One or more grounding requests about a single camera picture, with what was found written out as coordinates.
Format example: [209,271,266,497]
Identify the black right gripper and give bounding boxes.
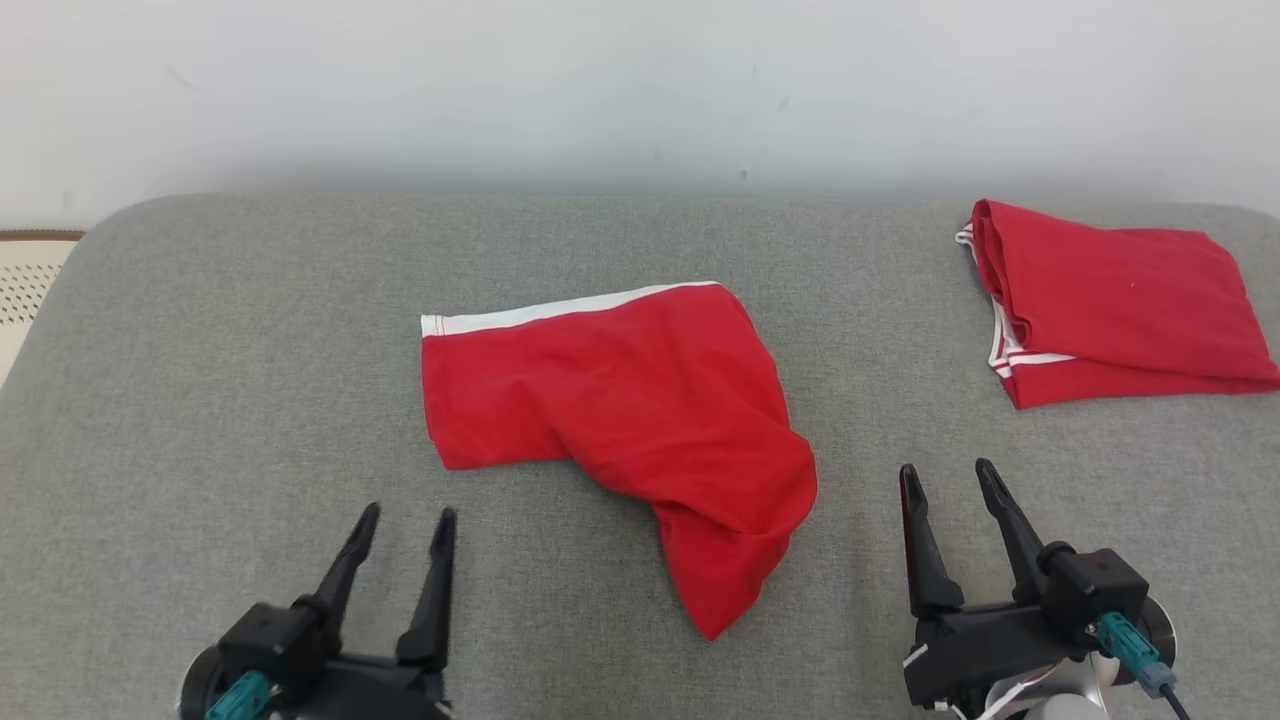
[898,458,1101,711]

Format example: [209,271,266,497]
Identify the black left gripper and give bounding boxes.
[290,502,458,720]

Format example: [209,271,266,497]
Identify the red Bulls basketball jersey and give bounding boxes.
[955,198,1280,411]

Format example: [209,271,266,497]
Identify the red shorts with white trim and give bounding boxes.
[420,281,819,641]

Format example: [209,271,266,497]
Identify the grey fabric sofa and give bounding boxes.
[0,192,1280,720]

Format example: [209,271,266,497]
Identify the cream perforated laundry basket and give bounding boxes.
[0,230,86,391]

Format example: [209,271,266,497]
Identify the black cable with teal connector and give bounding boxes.
[1097,612,1196,720]
[205,670,276,720]

